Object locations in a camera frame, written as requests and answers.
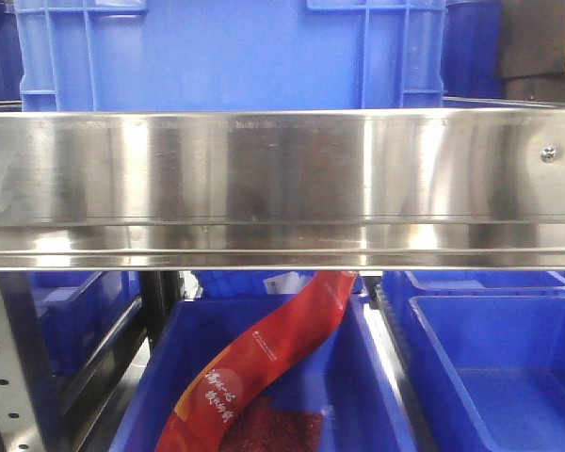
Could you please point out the red snack bag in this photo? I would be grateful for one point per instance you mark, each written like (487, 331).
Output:
(225, 387)

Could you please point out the blue bin right below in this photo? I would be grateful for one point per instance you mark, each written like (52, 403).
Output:
(490, 371)

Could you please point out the stainless steel shelf rail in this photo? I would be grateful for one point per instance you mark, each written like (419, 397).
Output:
(392, 188)

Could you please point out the blue bin left below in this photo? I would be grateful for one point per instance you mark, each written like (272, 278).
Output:
(77, 308)

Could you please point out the large blue crate on shelf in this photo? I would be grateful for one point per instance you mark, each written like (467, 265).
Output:
(229, 55)

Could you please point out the blue bin rear right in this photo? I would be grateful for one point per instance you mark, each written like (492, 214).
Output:
(401, 285)

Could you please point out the screw on steel rail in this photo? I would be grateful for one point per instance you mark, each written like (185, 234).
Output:
(549, 154)

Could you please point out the perforated metal rack post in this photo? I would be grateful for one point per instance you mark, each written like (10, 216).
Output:
(22, 367)

